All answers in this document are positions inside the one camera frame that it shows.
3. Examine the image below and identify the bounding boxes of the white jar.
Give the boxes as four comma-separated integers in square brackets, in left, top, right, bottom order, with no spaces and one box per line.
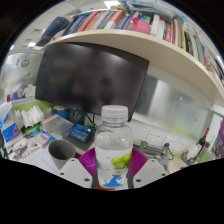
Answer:
[186,143,203,161]

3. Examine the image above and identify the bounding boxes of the blue circuit board box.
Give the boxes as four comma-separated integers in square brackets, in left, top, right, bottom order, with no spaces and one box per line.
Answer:
[68,123,96,144]

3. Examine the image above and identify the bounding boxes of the grey cup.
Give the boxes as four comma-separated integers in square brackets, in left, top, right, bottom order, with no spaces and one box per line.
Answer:
[48,139,77,171]

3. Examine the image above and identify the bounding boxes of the printed white paper sheet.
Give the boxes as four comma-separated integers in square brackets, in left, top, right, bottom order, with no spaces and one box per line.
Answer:
[19,146,61,174]

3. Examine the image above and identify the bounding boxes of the white wall sockets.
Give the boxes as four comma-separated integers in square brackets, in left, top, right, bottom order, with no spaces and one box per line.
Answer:
[145,129,192,153]

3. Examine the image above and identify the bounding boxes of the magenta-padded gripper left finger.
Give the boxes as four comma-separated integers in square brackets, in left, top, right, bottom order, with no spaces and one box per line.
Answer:
[59,148,98,189]

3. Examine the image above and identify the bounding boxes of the clear plastic box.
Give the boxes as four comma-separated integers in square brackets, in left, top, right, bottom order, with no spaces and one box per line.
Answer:
[41,114,74,139]

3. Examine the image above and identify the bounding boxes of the white tissue pack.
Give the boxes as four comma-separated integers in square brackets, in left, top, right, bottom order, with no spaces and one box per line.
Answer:
[20,105,45,129]

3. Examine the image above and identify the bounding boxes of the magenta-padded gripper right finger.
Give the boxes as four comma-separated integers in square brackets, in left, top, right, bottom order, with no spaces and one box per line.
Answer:
[130,148,169,189]

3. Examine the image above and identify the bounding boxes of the blue cardboard box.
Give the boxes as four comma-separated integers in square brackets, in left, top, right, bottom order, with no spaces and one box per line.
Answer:
[1,122,20,143]

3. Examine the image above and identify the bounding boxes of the clear water bottle white cap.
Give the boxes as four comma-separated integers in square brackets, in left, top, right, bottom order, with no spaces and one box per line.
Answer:
[94,104,134,191]

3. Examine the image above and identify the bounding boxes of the grey metal laptop stand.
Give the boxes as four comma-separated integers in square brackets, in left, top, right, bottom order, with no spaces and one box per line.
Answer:
[138,139,172,168]

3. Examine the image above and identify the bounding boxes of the beige shelf with books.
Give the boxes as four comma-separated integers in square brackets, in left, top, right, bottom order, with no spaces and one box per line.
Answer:
[34,0,224,108]

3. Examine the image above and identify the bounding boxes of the black computer monitor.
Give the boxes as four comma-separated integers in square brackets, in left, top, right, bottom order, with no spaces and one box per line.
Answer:
[34,42,150,123]

